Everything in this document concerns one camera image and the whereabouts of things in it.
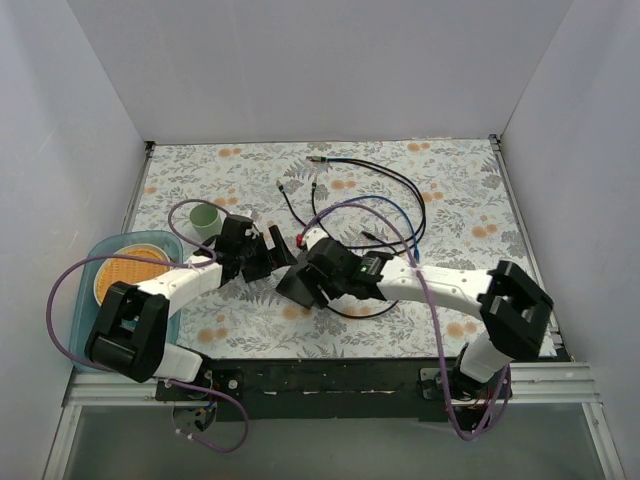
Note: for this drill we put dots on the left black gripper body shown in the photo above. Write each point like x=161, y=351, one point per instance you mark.
x=260, y=257

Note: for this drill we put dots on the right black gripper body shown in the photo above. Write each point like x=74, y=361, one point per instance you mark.
x=310, y=277

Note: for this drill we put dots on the black network switch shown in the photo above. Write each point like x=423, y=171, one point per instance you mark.
x=293, y=288

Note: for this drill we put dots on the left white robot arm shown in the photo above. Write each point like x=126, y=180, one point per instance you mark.
x=129, y=335

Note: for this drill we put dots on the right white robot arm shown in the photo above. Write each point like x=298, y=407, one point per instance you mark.
x=514, y=310

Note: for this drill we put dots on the green cup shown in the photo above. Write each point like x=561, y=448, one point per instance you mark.
x=206, y=220

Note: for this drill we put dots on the orange woven plate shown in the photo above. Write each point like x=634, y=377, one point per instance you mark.
x=129, y=271

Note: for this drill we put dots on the floral table mat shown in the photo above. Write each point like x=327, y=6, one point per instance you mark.
x=376, y=191

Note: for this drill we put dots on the teal plastic tray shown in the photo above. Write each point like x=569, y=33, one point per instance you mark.
x=88, y=299

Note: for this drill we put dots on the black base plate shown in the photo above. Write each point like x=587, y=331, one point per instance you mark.
x=362, y=388

